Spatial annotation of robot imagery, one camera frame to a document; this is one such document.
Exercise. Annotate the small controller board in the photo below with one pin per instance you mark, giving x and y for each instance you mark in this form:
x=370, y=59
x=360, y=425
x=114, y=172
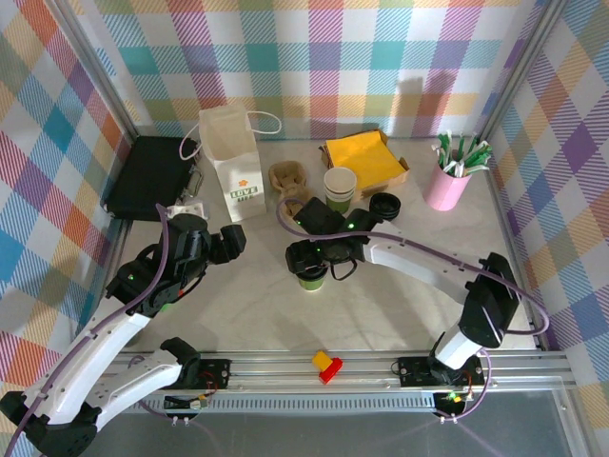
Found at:
x=190, y=402
x=452, y=397

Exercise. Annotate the red toy brick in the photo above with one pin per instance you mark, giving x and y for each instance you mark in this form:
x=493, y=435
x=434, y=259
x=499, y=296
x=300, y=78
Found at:
x=331, y=371

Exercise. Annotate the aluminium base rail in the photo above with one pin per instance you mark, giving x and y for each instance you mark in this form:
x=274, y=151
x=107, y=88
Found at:
x=266, y=376

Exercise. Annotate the cardboard napkin box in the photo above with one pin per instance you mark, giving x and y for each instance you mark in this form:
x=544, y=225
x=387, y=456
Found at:
x=380, y=188

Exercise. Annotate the yellow toy brick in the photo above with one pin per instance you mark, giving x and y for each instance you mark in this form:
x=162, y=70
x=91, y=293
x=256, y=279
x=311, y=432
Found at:
x=321, y=358

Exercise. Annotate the stack of paper cups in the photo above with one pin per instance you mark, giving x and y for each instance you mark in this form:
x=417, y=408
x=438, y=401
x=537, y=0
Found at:
x=340, y=183

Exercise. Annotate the yellow paper napkins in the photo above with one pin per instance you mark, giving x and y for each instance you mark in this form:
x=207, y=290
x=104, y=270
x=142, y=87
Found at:
x=366, y=154

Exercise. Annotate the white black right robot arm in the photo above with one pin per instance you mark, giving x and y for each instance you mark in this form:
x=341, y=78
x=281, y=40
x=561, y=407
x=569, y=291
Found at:
x=414, y=264

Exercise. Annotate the green paper coffee cup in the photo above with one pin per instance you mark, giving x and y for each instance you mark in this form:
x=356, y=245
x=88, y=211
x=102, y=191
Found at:
x=312, y=284

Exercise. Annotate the aluminium frame post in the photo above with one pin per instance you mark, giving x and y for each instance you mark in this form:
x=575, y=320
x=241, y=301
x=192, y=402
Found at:
x=518, y=66
x=102, y=66

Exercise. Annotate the green white wrapped straw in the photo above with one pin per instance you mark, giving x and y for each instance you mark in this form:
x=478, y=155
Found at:
x=442, y=150
x=462, y=147
x=478, y=150
x=480, y=159

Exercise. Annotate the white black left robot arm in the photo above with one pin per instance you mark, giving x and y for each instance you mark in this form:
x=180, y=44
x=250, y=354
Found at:
x=157, y=376

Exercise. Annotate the black hard case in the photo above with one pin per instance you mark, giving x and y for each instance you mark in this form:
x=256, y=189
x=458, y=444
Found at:
x=147, y=176

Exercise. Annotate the stack of black lids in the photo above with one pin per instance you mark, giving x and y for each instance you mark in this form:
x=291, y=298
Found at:
x=386, y=205

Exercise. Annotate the white paper takeout bag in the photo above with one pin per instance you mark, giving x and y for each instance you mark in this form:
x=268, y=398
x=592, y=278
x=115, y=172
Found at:
x=228, y=152

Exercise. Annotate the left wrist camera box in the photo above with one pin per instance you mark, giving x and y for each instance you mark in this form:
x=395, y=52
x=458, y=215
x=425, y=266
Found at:
x=185, y=210

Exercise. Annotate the pink straw holder cup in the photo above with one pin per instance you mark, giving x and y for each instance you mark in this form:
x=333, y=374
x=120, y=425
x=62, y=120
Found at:
x=445, y=190

